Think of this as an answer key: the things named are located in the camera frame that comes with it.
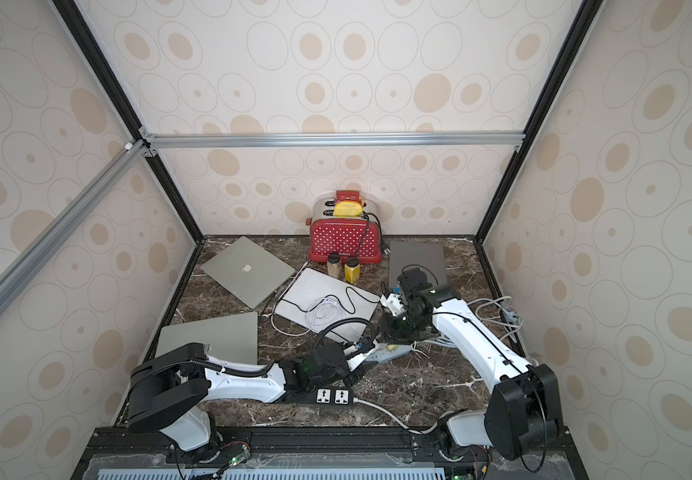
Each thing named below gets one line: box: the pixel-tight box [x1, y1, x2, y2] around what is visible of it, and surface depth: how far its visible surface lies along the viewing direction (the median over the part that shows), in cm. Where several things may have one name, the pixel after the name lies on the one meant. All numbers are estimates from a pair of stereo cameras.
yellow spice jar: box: [344, 256, 361, 284], surface depth 102 cm
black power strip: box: [284, 387, 355, 406], surface depth 80 cm
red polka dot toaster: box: [306, 197, 383, 264], surface depth 105 cm
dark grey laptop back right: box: [389, 241, 447, 288], surface depth 116 cm
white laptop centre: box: [275, 268, 381, 343], surface depth 101 cm
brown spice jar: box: [327, 252, 342, 279], surface depth 104 cm
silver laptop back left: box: [199, 236, 296, 308], surface depth 112 cm
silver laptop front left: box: [155, 311, 258, 365], surface depth 97 cm
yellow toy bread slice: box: [333, 200, 363, 217], surface depth 105 cm
